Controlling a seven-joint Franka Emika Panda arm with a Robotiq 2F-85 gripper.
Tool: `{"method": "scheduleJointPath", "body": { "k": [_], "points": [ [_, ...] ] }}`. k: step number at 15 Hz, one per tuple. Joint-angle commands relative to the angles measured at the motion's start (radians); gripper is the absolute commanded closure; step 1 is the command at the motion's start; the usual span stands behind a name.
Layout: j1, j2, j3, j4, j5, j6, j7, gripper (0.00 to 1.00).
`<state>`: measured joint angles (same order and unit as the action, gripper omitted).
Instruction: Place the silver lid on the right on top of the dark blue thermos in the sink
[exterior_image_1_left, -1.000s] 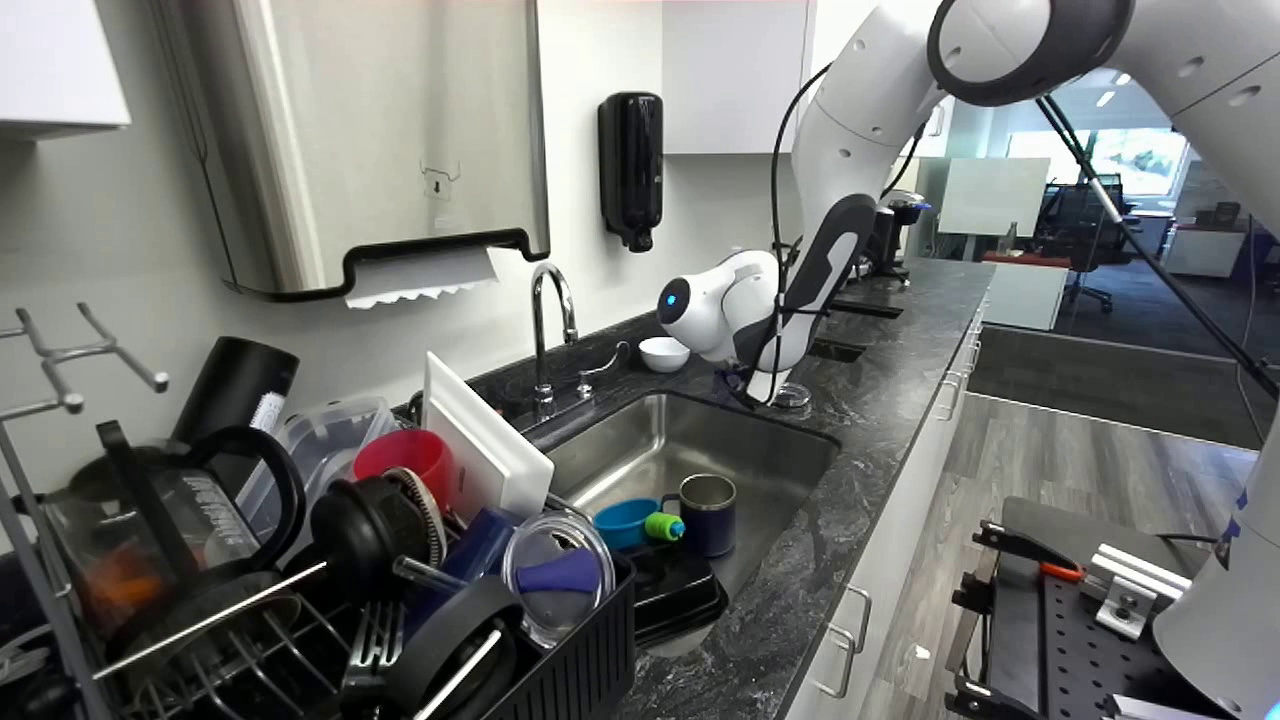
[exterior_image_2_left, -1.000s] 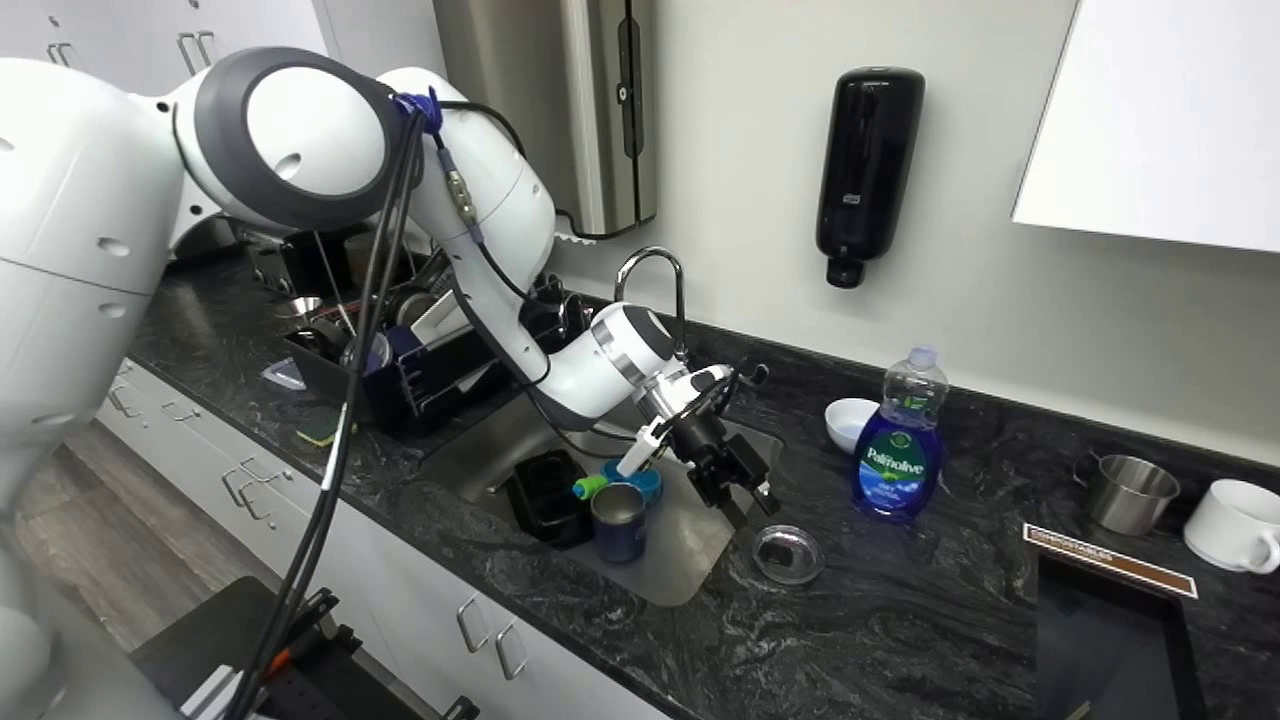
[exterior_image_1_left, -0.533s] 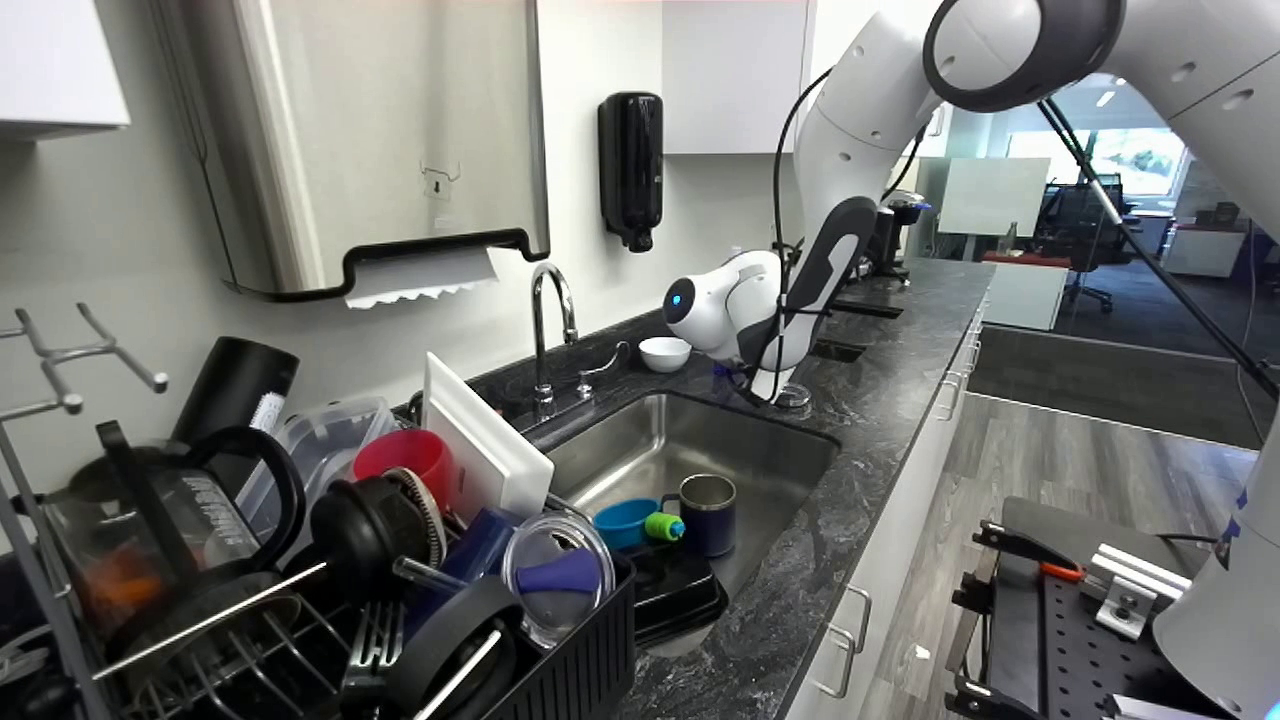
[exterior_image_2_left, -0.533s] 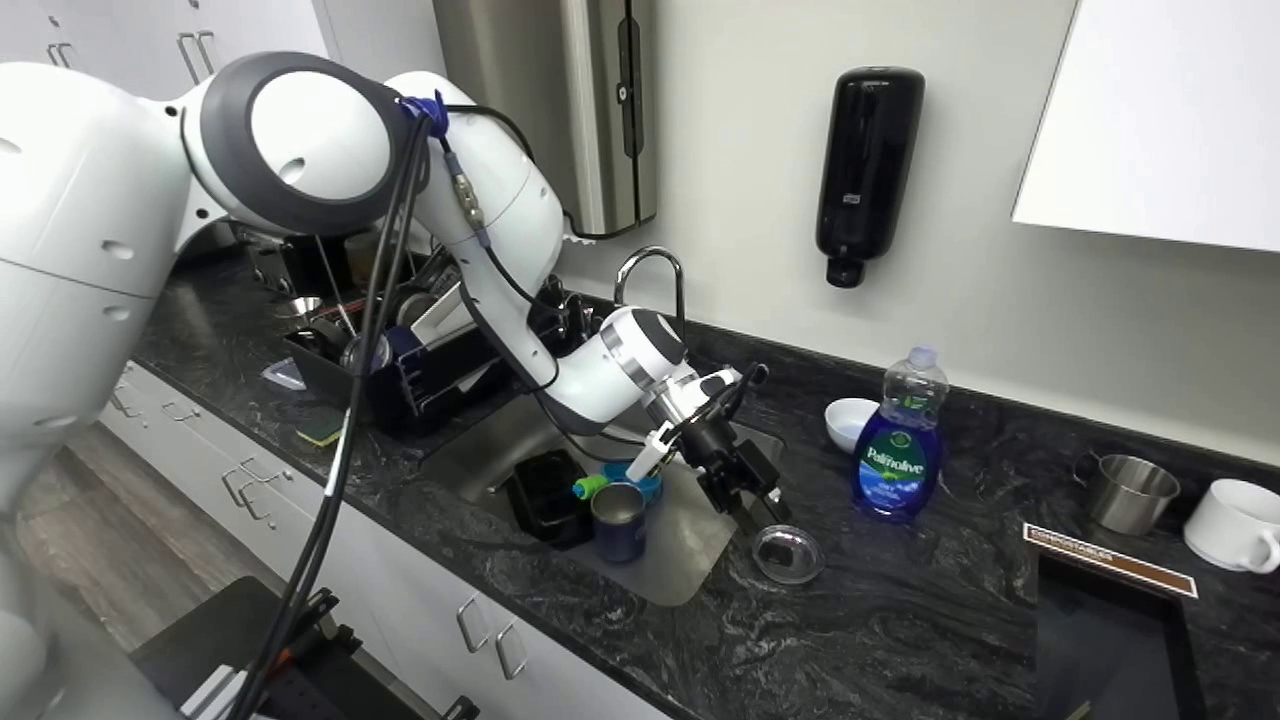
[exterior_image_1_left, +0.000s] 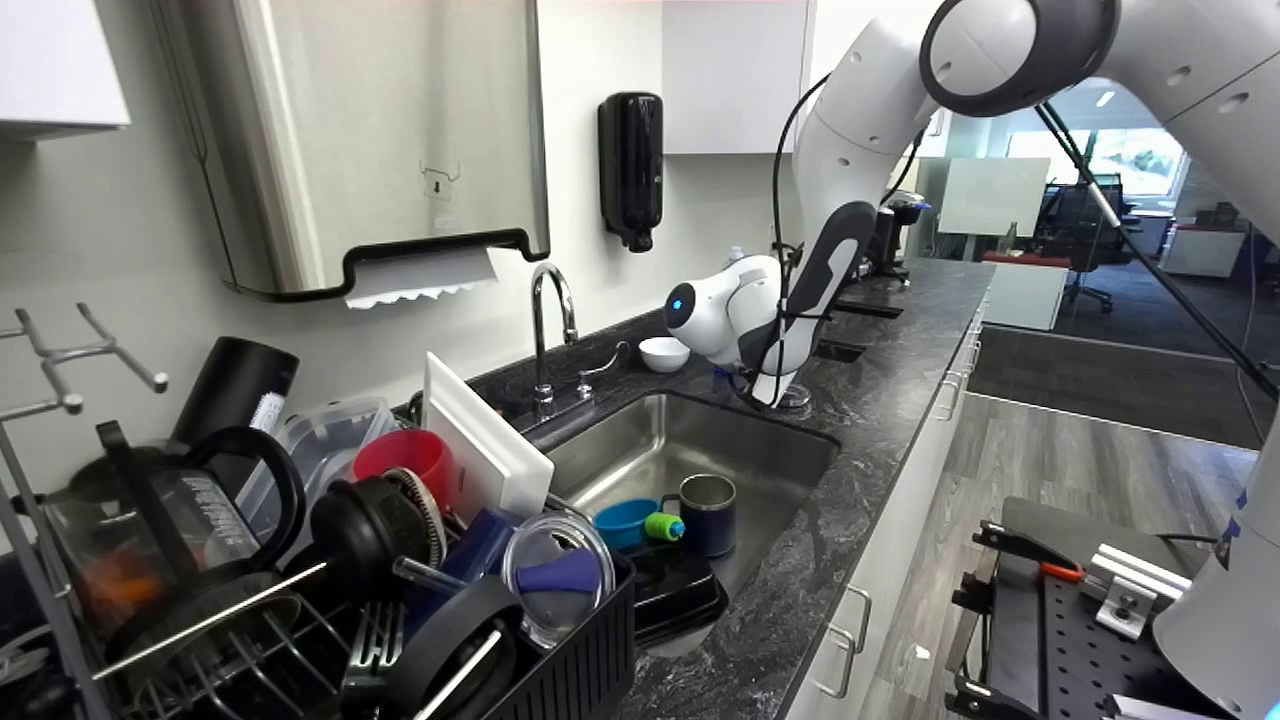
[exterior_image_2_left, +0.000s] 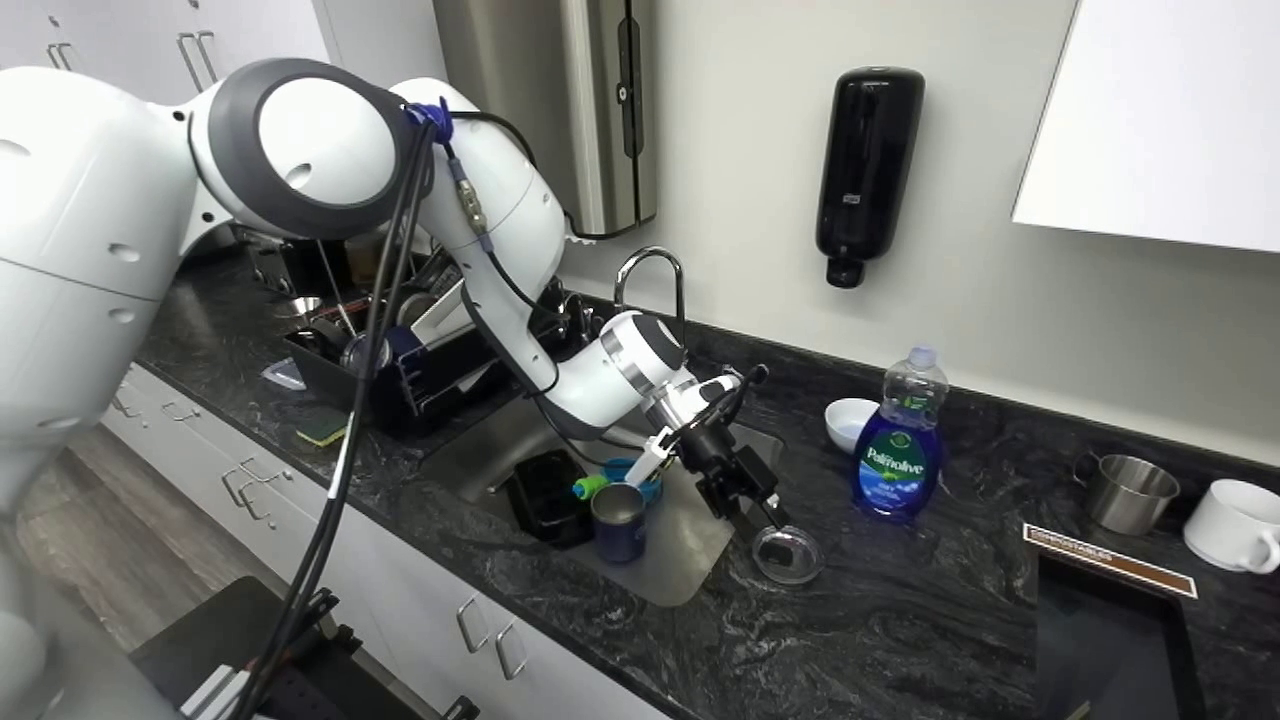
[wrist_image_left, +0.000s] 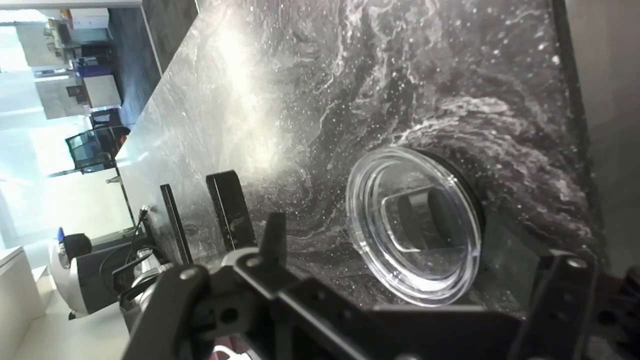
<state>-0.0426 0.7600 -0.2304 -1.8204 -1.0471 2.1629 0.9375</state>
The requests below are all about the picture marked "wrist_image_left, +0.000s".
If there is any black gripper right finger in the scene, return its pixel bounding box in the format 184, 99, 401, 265
512, 249, 600, 360

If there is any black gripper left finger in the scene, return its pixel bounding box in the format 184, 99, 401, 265
122, 169, 377, 360

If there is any clear round tumbler lid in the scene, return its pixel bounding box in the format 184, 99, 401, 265
345, 147, 486, 308

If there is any dark office chair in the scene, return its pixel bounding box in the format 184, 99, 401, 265
64, 125, 130, 176

